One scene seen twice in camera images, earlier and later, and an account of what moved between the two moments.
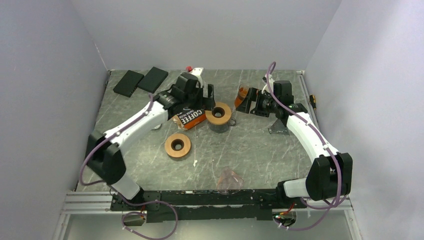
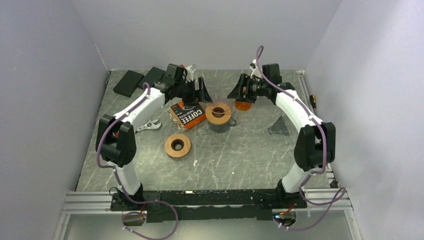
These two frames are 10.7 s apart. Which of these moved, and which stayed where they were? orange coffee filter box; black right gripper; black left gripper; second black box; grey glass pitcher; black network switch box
Moved: black left gripper; black right gripper
Stayed: second black box; black network switch box; grey glass pitcher; orange coffee filter box
